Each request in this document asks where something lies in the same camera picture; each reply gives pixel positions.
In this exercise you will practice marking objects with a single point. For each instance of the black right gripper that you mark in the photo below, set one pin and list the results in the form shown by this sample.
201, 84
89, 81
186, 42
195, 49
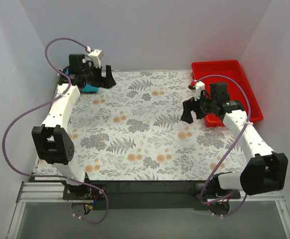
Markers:
196, 108

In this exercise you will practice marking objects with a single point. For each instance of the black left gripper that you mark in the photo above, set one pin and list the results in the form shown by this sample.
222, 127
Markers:
100, 77

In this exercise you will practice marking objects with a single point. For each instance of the teal t shirt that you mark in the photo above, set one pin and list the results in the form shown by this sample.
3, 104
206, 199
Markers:
89, 89

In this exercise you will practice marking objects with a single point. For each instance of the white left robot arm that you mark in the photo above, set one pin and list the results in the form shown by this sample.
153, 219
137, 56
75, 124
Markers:
52, 142

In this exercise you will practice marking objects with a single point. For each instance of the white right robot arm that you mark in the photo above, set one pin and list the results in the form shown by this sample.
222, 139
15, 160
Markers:
265, 170

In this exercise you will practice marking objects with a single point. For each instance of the red plastic bin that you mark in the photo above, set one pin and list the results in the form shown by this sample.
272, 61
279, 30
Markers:
231, 72

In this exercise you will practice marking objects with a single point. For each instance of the floral patterned table mat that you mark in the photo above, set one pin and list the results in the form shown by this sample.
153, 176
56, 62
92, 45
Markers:
133, 131

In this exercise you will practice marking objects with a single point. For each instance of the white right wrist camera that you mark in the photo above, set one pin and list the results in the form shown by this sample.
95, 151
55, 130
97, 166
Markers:
197, 87

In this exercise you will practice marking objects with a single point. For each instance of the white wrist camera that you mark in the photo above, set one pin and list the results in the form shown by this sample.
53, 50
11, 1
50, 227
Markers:
95, 55
197, 87

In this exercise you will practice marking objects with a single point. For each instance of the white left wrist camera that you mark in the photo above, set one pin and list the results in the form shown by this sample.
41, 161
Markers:
95, 55

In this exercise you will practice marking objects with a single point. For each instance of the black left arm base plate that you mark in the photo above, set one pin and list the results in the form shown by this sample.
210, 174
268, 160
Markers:
83, 192

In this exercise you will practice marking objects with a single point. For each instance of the aluminium front frame rail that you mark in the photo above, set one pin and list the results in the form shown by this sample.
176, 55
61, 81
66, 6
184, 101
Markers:
143, 210

